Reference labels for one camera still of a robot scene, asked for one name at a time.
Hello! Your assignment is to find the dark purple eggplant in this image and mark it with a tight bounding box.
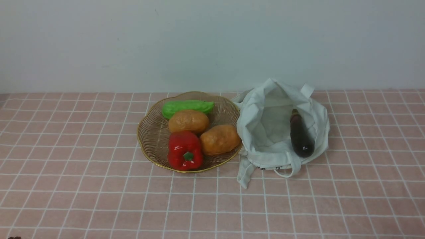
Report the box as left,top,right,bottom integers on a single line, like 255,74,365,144
290,108,314,158

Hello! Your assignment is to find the white cloth bag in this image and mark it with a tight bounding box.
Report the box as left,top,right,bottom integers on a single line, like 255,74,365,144
233,79,330,189

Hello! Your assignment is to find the green cucumber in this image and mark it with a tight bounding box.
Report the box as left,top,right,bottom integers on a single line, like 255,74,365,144
161,100,214,119

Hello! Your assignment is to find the brown potato right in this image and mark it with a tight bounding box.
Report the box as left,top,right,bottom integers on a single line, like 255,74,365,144
200,124,241,156

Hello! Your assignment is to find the brown potato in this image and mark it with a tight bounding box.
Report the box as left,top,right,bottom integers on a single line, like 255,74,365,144
200,124,241,156
168,110,210,134

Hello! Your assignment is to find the brown potato upper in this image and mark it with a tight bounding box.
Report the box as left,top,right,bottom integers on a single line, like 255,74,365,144
168,110,210,134

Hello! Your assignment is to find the red bell pepper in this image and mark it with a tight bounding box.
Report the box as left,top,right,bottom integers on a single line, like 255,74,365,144
167,131,204,171

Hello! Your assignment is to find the gold wire basket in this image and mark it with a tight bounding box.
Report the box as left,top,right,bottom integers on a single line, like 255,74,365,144
137,91,242,173

